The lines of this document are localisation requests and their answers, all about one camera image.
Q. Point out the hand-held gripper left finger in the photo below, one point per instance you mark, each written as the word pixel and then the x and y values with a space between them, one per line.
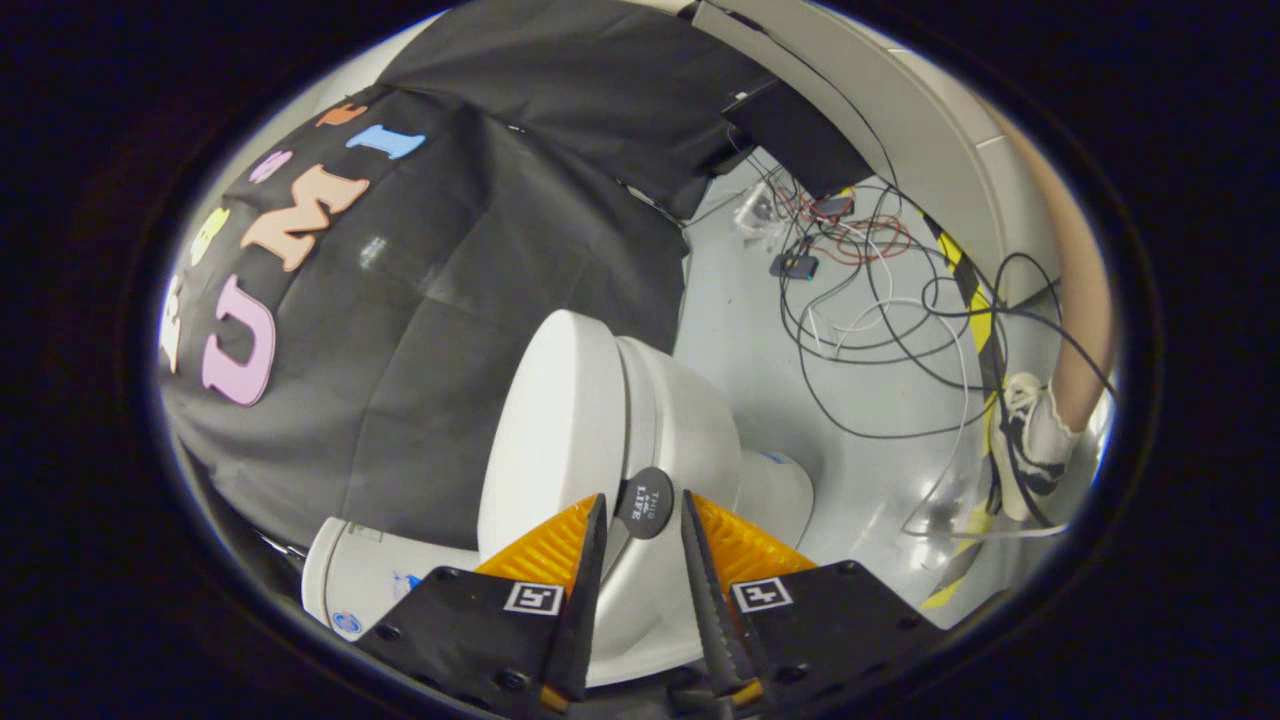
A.
pixel 590 600

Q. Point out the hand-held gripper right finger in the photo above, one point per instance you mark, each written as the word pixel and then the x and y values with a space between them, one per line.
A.
pixel 705 600

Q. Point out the white toilet lid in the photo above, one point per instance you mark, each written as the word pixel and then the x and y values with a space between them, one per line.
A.
pixel 555 420

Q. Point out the black round lid tab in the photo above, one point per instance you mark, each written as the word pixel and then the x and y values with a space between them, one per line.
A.
pixel 645 503

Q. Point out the white toilet bowl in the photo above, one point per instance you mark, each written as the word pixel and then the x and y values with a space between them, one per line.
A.
pixel 690 420

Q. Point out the white toilet tank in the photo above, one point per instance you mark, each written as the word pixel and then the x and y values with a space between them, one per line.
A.
pixel 365 575

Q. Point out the black backdrop cloth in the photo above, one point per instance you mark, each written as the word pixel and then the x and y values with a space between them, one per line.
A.
pixel 450 300

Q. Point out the small black blue device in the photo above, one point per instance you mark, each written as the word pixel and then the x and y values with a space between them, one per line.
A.
pixel 794 266

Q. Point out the white sneaker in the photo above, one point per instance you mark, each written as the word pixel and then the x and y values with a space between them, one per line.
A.
pixel 1025 450

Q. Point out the white sock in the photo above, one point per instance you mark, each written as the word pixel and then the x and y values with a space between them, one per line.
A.
pixel 1052 432

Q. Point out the clear plastic bag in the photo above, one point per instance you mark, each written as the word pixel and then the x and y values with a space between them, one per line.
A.
pixel 755 212

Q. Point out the yellow black hazard tape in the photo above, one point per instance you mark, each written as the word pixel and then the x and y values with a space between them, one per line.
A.
pixel 978 310

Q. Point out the black flat box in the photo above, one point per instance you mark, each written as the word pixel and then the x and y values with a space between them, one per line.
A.
pixel 800 135

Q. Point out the person's leg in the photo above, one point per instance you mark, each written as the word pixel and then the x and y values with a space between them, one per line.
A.
pixel 1080 300

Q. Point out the white board panel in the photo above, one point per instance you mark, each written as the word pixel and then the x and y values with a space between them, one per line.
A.
pixel 880 110

